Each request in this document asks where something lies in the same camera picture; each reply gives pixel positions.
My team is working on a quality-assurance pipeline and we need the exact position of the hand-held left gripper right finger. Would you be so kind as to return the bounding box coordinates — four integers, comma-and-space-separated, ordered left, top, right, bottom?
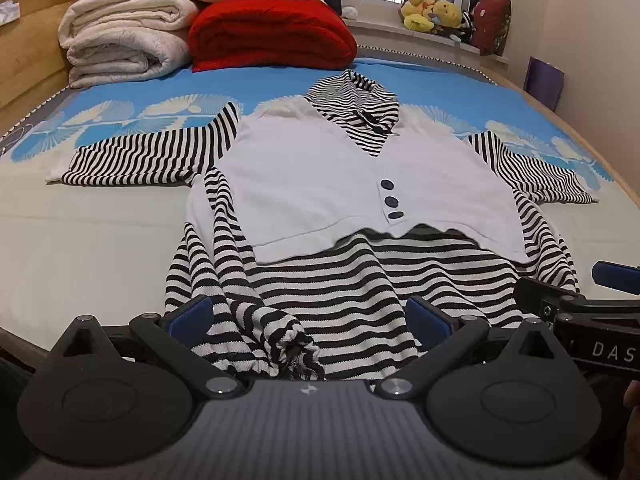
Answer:
374, 296, 581, 401

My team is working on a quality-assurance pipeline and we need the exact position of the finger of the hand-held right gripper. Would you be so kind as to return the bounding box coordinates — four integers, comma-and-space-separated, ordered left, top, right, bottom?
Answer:
591, 261, 640, 292
514, 276, 568, 322

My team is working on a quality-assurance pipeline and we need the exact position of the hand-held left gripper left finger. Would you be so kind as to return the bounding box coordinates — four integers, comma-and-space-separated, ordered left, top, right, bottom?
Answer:
47, 296, 246, 401

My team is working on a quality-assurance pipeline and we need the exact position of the striped shirt with white vest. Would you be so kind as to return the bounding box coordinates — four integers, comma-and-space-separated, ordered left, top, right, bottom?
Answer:
45, 71, 599, 382

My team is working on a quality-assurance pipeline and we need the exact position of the person's right hand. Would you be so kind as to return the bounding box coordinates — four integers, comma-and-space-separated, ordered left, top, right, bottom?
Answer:
622, 380, 640, 476

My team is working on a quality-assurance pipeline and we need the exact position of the blue fan print bed sheet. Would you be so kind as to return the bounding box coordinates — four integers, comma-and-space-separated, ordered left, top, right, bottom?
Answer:
0, 55, 621, 356

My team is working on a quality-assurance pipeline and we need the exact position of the purple box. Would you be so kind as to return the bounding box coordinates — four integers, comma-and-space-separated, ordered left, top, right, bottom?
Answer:
524, 56, 566, 110

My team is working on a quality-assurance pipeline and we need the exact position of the dark red cushion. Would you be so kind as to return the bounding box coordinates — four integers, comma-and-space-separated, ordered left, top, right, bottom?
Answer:
471, 0, 512, 56

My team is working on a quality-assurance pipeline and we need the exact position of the white windowsill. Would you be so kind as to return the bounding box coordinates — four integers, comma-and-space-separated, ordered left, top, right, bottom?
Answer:
344, 14, 509, 67

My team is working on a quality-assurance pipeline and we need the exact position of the white folded quilt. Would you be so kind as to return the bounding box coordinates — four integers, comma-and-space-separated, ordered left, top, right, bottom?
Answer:
57, 0, 202, 90

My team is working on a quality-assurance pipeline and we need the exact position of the red folded blanket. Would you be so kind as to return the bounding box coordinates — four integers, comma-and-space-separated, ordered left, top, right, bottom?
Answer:
188, 0, 359, 73

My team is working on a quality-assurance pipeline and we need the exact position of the yellow plush toy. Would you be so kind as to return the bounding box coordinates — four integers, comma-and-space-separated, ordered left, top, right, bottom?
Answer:
400, 0, 437, 32
430, 0, 464, 29

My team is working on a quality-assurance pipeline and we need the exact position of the wooden headboard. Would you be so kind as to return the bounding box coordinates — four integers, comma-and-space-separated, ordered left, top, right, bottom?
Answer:
0, 0, 98, 116

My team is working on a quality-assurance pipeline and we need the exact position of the wooden bed frame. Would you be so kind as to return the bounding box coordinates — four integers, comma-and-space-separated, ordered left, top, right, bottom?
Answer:
350, 44, 640, 213

